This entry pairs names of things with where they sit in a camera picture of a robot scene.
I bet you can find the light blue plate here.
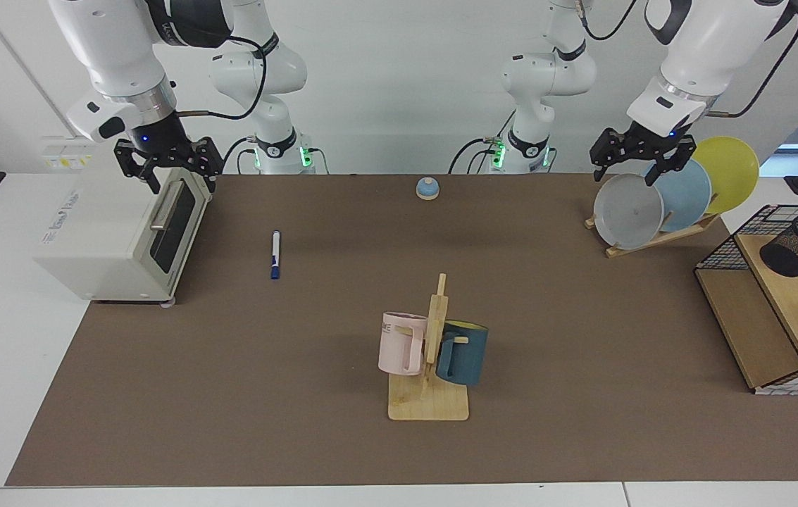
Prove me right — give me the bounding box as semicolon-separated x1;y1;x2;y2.
642;155;713;233

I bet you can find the wooden cup stand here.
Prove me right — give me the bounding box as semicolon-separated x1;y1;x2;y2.
388;273;470;422

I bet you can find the wooden plate rack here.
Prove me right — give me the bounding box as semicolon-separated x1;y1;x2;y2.
585;211;720;258

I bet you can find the grey plate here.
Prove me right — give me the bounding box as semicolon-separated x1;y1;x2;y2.
593;173;665;251

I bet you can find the dark teal mug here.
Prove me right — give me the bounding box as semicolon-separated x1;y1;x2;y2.
435;320;490;387

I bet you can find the pale toaster oven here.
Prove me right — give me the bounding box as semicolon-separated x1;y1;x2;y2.
34;167;214;305

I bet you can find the pink mug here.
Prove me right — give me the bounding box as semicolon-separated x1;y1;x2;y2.
378;311;429;377

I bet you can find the black arm base cable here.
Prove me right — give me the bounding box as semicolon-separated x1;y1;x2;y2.
221;136;258;175
448;111;516;175

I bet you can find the brown table cloth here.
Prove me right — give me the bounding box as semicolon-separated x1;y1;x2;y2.
4;173;798;487

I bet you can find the white socket box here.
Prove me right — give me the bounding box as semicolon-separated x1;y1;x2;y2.
42;135;101;171

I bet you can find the yellow plate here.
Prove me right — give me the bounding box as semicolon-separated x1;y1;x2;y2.
686;136;760;215

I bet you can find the wire basket with wooden floor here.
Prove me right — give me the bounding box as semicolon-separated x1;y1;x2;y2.
694;204;798;396

